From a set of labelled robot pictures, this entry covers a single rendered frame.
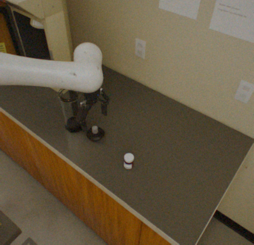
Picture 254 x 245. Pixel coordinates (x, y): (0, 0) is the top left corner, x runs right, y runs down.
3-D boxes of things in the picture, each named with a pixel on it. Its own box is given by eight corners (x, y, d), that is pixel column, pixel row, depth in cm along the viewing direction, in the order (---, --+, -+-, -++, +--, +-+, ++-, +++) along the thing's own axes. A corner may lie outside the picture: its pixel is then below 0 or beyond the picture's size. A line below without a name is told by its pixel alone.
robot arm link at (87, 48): (100, 36, 98) (72, 37, 97) (101, 53, 89) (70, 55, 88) (102, 67, 108) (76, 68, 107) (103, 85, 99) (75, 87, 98)
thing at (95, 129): (95, 127, 135) (94, 118, 130) (108, 135, 131) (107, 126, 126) (83, 137, 130) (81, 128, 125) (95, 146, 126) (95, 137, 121)
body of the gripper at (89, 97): (91, 78, 111) (93, 94, 118) (77, 88, 107) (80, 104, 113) (104, 85, 108) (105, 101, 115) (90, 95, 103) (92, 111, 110)
